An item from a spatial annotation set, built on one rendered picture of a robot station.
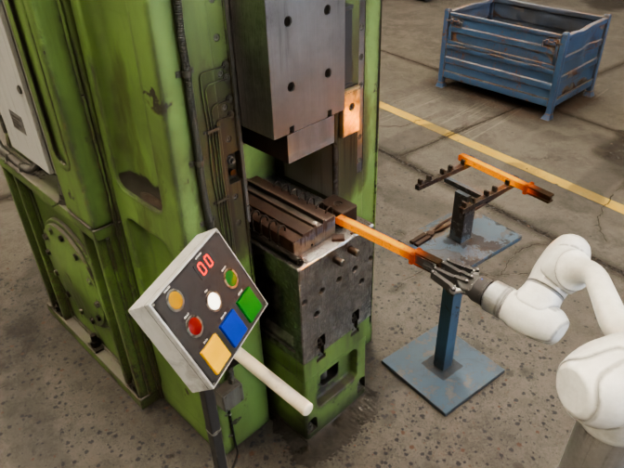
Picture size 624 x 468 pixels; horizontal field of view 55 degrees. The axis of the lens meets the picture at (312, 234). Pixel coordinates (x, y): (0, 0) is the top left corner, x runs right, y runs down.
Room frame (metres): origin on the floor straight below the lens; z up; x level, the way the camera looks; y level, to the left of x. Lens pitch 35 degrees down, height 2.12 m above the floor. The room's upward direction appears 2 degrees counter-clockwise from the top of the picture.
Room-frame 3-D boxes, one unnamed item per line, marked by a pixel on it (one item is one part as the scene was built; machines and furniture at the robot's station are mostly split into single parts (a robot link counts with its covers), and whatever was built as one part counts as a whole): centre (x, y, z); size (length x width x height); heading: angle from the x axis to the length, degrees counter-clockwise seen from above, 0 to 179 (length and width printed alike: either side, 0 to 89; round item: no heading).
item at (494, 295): (1.20, -0.49, 1.06); 0.09 x 0.06 x 0.09; 133
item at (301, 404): (1.37, 0.18, 0.62); 0.44 x 0.05 x 0.05; 44
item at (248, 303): (1.27, 0.19, 1.01); 0.07 x 0.05 x 0.07; 159
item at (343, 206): (1.84, -0.10, 0.95); 0.12 x 0.08 x 0.06; 44
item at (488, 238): (1.93, -0.59, 0.74); 0.40 x 0.30 x 0.02; 126
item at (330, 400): (1.87, 0.10, 0.23); 0.55 x 0.37 x 0.47; 44
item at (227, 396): (1.51, 0.33, 0.36); 0.09 x 0.07 x 0.12; 134
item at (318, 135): (1.82, 0.14, 1.32); 0.42 x 0.20 x 0.10; 44
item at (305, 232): (1.82, 0.14, 0.96); 0.42 x 0.20 x 0.09; 44
